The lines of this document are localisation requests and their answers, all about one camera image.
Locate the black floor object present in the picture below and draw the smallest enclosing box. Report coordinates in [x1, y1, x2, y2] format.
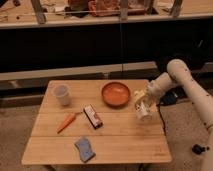
[192, 144, 209, 155]

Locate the translucent plastic cup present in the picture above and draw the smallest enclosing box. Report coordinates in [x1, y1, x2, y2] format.
[53, 85, 70, 106]

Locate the black cable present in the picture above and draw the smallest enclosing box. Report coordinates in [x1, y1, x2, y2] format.
[156, 99, 168, 136]

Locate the blue sponge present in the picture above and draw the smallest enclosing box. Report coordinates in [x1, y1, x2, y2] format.
[75, 137, 95, 163]

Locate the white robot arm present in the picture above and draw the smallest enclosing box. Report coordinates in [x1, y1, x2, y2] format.
[134, 59, 213, 171]

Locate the orange bowl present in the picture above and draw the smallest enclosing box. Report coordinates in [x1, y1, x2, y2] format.
[101, 82, 131, 107]

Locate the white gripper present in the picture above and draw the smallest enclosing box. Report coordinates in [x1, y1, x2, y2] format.
[134, 81, 160, 107]

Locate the wooden bench with clutter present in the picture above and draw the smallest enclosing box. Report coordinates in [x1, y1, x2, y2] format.
[0, 0, 213, 29]

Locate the brown snack box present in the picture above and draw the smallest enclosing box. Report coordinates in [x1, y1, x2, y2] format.
[83, 105, 103, 129]

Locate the orange toy carrot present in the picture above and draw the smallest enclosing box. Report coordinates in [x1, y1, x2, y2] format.
[57, 113, 76, 133]

